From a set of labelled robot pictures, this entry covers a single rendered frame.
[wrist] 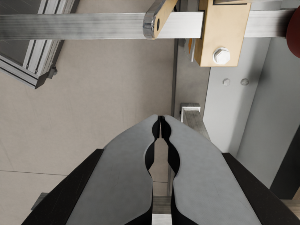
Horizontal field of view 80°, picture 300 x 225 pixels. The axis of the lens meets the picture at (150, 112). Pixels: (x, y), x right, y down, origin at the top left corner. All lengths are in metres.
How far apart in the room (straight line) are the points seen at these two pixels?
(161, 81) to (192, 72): 0.76
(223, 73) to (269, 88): 0.12
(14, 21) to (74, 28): 0.08
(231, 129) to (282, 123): 0.18
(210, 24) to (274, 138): 0.36
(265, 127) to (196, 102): 0.20
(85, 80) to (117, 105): 0.26
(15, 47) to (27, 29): 0.85
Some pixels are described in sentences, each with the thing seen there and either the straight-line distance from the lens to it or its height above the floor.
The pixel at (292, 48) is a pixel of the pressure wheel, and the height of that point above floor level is 0.88.
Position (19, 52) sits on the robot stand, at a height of 0.21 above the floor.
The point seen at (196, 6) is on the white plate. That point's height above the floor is 0.80.
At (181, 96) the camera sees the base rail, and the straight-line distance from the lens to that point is 0.46.
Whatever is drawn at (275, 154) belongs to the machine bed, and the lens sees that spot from 0.53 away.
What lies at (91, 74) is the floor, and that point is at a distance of 1.24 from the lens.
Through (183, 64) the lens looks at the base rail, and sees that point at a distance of 0.43.
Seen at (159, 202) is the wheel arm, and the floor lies 0.94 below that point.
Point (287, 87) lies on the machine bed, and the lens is 0.50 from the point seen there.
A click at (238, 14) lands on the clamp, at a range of 0.26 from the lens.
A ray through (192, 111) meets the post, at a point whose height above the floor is 0.74.
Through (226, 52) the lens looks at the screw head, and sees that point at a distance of 0.25.
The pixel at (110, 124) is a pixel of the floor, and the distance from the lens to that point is 1.38.
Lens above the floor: 1.11
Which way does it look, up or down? 60 degrees down
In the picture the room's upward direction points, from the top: 175 degrees counter-clockwise
